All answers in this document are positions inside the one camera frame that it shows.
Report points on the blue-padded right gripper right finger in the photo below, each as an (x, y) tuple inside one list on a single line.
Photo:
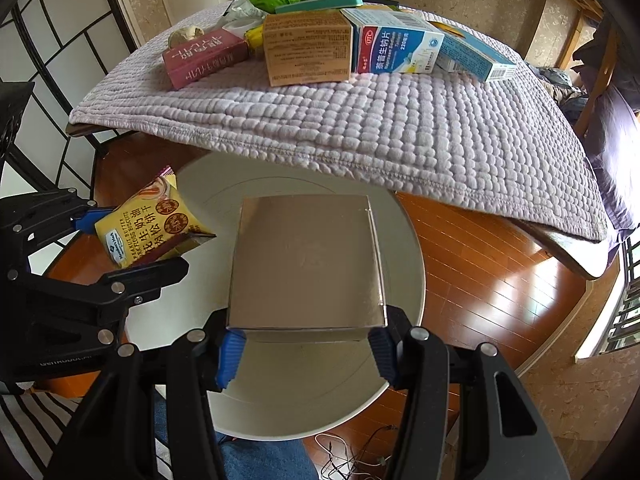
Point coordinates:
[(410, 358)]

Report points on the yellow tissue pack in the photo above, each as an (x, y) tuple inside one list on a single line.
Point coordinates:
[(255, 41)]

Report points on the grey rumpled blanket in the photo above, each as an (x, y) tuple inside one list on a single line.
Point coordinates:
[(570, 99)]

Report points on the blue jeans leg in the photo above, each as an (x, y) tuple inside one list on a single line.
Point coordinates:
[(242, 459)]

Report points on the black white striped cloth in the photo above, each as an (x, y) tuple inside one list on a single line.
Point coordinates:
[(47, 436)]

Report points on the red box with white text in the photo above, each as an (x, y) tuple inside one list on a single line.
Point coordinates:
[(202, 56)]

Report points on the dark blue flat case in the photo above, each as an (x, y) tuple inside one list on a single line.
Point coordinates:
[(391, 3)]

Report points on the purple hanging bedding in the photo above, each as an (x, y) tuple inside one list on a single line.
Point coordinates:
[(612, 141)]

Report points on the yellow peanut biscuit packet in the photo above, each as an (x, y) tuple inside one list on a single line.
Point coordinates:
[(152, 225)]

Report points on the lavender quilted table cover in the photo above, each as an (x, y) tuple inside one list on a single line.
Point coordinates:
[(499, 147)]

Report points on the white blue medicine box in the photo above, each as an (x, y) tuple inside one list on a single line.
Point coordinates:
[(392, 42)]

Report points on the black framed folding screen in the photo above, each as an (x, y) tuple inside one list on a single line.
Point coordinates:
[(63, 48)]

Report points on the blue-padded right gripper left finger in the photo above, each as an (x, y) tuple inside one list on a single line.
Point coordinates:
[(201, 361)]

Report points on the teal flat case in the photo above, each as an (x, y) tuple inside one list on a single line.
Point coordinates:
[(317, 5)]

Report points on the brown cardboard box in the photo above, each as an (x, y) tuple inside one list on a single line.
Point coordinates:
[(307, 47)]

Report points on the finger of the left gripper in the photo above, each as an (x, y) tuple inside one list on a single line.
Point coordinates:
[(111, 297), (51, 215)]

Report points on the white round trash bin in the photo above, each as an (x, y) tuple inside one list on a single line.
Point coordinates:
[(281, 391)]

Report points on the blue box with orange cartoon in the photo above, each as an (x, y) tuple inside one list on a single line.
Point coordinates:
[(463, 52)]

